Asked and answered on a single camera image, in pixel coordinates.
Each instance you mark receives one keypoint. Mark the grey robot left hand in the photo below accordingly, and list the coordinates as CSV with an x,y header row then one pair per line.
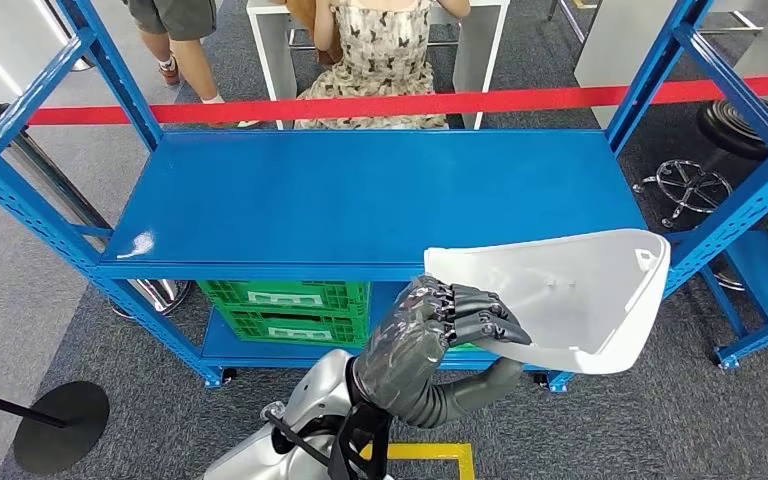
x,y
397,358

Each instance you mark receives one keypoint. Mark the white plastic shell part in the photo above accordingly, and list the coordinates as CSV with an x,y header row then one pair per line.
x,y
569,298

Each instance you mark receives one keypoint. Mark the blue metal shelf rack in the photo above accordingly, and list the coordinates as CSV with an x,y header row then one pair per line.
x,y
357,199
762,272

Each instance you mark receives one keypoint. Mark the red barrier belt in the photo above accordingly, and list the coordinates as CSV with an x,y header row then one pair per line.
x,y
523,99

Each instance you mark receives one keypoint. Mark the person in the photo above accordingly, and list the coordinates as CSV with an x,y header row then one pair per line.
x,y
304,20
185,60
384,53

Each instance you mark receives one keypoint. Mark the white table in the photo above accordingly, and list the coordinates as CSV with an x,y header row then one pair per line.
x,y
271,60
609,46

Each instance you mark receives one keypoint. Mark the black stanchion with round base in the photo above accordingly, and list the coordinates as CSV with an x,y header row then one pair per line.
x,y
59,430

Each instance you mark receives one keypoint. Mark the black round stool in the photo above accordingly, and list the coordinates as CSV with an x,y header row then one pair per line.
x,y
735,132

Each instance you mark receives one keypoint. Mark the black left wrist camera bracket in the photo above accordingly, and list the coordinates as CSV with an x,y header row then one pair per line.
x,y
357,437

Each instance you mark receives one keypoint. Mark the chrome stanchion post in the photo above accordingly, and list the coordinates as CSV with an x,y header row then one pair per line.
x,y
82,64
59,182

